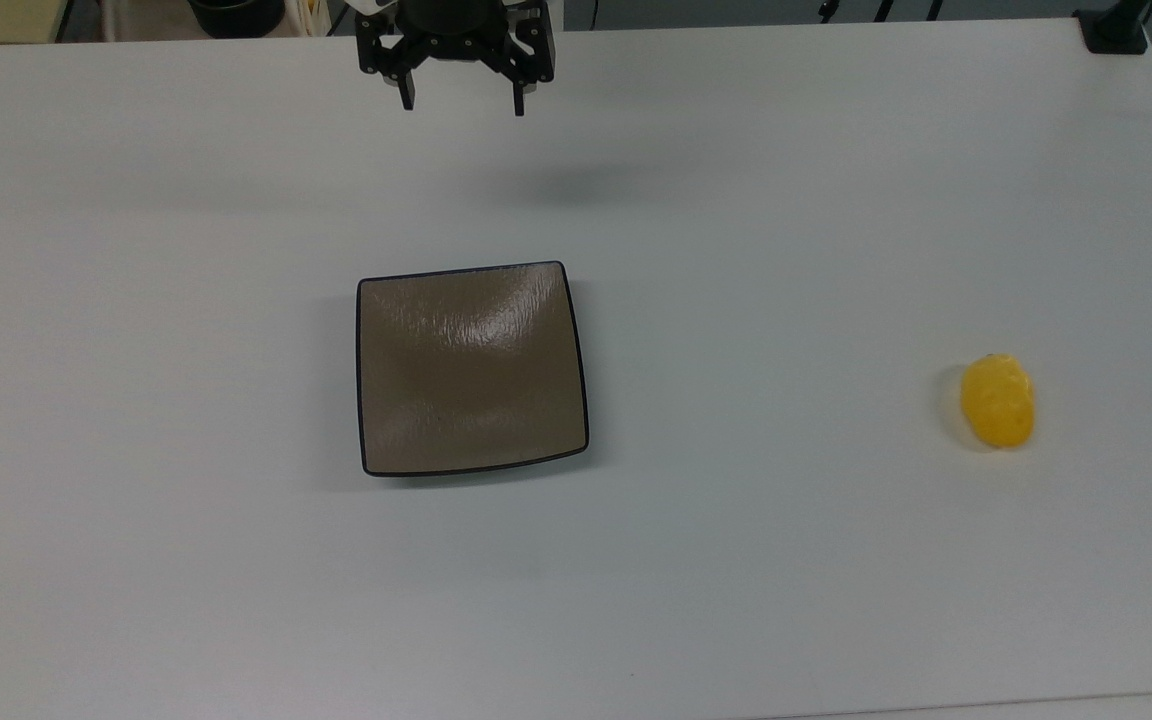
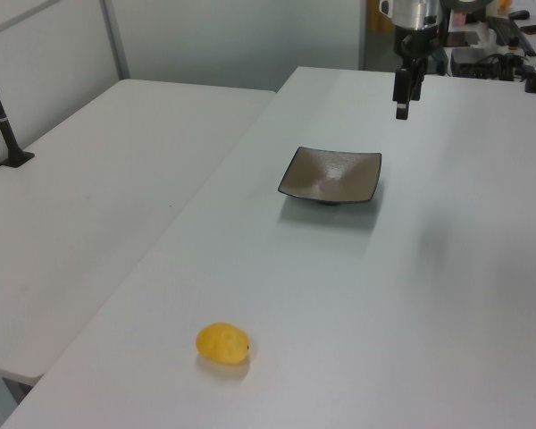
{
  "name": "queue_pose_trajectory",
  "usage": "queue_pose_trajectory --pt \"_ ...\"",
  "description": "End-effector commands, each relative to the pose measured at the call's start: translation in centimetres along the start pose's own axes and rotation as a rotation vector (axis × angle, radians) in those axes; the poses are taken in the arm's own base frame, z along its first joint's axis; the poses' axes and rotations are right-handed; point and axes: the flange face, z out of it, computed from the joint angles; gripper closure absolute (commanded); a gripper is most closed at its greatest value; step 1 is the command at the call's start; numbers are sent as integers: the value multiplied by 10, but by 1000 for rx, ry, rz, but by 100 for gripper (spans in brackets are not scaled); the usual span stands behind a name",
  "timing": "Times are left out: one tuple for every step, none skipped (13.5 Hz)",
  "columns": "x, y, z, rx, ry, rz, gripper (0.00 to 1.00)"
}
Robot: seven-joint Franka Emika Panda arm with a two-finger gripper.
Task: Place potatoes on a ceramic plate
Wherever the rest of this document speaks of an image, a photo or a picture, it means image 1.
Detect yellow potato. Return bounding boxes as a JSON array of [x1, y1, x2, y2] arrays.
[[959, 353, 1037, 450]]

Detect white adjacent table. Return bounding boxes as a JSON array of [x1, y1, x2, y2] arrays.
[[766, 689, 1152, 720]]

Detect square brown ceramic plate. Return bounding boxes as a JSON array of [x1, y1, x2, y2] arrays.
[[356, 261, 591, 478]]

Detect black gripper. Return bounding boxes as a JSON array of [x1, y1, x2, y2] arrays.
[[354, 0, 558, 118]]

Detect black tripod legs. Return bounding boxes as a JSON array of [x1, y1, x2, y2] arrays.
[[816, 0, 949, 23]]

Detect black round bin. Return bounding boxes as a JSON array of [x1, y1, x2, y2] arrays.
[[187, 0, 286, 40]]

